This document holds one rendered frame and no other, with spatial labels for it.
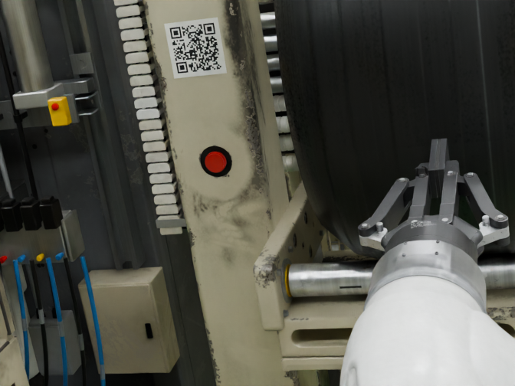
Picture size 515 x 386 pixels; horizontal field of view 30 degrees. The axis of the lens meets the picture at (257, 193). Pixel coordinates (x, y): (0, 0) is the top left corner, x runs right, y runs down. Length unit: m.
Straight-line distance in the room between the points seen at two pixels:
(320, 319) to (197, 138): 0.30
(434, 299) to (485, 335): 0.04
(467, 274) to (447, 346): 0.11
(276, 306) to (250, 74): 0.31
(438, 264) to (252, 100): 0.64
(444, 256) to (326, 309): 0.59
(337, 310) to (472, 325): 0.65
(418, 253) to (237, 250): 0.67
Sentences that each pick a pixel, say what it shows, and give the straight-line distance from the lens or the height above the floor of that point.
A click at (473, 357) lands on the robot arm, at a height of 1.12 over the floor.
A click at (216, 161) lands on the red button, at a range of 1.33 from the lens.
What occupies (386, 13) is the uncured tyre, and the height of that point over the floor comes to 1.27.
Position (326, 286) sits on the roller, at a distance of 1.28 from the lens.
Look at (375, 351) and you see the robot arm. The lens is 0.63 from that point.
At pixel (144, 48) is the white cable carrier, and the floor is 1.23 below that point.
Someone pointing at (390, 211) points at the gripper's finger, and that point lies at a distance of 0.86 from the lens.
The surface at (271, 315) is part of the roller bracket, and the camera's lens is 1.28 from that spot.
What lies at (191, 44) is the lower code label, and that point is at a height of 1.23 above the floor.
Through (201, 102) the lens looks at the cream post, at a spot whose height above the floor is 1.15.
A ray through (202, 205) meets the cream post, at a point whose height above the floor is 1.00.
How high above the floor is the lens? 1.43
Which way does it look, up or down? 18 degrees down
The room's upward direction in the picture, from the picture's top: 9 degrees counter-clockwise
